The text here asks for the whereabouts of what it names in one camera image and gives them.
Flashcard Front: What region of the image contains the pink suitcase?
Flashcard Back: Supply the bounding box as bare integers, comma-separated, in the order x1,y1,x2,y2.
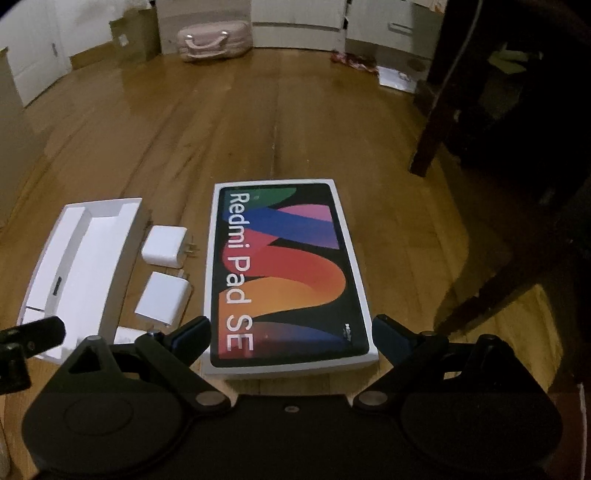
178,19,254,63

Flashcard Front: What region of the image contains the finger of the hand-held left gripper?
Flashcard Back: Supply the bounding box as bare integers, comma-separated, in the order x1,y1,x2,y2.
0,316,66,348
0,344,32,396

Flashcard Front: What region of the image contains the white door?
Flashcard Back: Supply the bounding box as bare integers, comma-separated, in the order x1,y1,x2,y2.
0,0,73,110

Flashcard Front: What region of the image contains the dark wooden furniture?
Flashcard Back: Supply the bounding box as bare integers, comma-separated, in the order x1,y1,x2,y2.
409,0,591,384

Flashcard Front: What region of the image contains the white paper bag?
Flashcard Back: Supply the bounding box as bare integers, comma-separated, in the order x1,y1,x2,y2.
376,58,428,94

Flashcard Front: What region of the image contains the white cable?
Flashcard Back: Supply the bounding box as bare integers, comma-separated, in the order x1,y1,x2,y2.
454,0,484,85

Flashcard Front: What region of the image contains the cardboard box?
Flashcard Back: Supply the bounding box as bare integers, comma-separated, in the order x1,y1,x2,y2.
109,8,162,63

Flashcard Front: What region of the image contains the colourful tablet box lid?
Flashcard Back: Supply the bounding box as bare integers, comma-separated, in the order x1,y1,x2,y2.
203,179,380,380

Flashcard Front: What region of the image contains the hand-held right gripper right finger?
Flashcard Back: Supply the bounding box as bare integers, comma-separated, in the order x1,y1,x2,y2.
353,315,546,412

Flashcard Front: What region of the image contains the white cabinet with handles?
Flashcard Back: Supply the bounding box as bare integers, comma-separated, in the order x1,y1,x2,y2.
344,0,445,57

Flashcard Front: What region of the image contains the white charger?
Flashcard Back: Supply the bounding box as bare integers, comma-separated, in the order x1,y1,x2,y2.
141,225,200,268
134,270,194,328

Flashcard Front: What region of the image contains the wide white cabinet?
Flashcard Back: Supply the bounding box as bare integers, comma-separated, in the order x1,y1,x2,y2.
157,0,347,51

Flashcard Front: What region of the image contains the red patterned wrapper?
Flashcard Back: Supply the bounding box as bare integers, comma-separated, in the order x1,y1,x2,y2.
329,51,378,75

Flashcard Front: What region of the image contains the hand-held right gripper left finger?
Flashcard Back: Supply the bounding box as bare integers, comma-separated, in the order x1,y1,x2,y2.
59,316,232,414

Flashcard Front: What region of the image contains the white tablet box tray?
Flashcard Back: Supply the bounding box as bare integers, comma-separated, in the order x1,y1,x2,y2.
17,198,144,365

